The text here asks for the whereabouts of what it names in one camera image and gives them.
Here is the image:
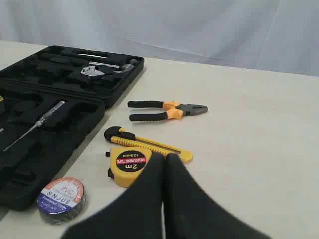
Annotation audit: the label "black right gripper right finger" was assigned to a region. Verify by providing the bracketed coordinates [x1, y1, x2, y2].
[163, 153, 268, 239]

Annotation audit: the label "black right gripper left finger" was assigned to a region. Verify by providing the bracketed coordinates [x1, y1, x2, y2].
[62, 153, 164, 239]

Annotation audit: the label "yellow tape measure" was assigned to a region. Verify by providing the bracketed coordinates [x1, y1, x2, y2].
[106, 147, 152, 188]

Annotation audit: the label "black PVC electrical tape roll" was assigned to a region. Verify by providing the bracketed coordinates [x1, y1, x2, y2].
[36, 177, 87, 225]

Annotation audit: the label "yellow black utility knife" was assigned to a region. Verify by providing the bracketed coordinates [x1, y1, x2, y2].
[104, 126, 193, 162]

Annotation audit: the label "black plastic tool case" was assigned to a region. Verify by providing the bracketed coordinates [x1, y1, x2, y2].
[0, 45, 145, 211]

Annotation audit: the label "silver claw hammer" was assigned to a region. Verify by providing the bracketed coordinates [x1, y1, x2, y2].
[89, 59, 139, 73]

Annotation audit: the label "silver adjustable wrench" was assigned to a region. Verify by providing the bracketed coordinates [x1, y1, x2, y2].
[81, 65, 105, 78]

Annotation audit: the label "white backdrop curtain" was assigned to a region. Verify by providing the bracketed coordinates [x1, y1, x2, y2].
[0, 0, 319, 76]

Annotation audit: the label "orange black handled pliers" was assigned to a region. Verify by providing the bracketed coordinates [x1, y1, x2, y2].
[128, 101, 208, 121]

